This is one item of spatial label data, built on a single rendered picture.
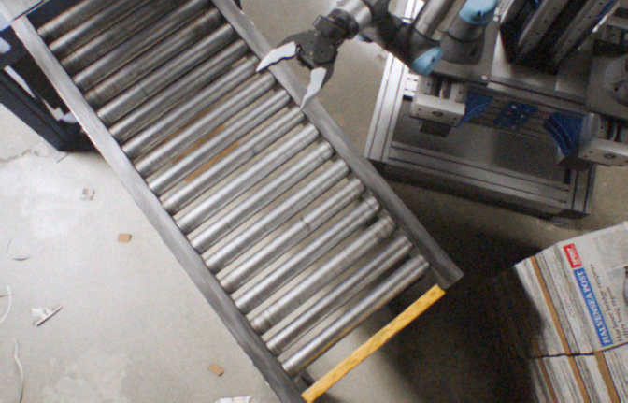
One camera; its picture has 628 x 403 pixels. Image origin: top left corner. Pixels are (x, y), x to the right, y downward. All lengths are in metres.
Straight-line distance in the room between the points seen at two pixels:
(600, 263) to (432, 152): 0.83
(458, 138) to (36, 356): 1.78
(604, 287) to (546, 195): 0.73
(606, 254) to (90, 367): 1.81
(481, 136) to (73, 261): 1.64
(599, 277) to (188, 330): 1.45
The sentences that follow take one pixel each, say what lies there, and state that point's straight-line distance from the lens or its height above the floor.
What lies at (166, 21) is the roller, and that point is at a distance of 1.83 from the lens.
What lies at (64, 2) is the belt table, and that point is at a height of 0.75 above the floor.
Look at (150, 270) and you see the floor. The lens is 2.43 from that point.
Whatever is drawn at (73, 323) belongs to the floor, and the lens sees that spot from 2.50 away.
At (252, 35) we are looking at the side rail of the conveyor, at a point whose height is 0.80.
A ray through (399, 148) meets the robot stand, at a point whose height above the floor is 0.21.
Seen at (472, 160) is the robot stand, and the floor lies 0.21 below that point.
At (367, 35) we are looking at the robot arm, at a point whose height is 1.12.
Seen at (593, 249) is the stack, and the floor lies 0.83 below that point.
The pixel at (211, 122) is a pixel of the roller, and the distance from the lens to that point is 1.67.
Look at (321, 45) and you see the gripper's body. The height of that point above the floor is 1.25.
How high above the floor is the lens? 2.32
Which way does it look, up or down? 75 degrees down
